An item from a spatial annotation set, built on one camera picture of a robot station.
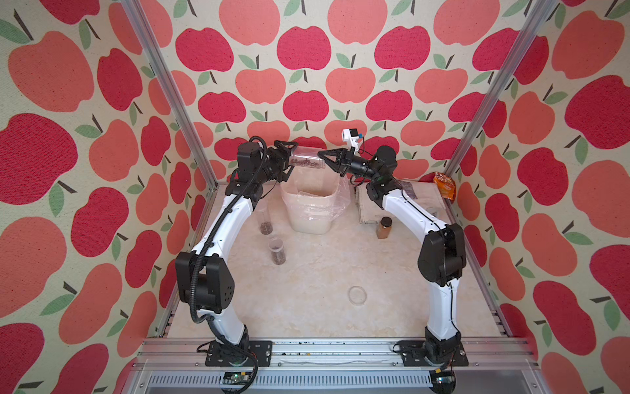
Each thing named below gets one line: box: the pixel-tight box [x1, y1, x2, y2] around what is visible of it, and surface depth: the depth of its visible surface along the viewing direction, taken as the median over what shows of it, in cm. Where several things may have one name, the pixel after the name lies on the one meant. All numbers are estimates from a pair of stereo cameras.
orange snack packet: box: [433, 171, 457, 205], surface depth 117 cm
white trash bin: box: [280, 167, 340, 235], surface depth 86 cm
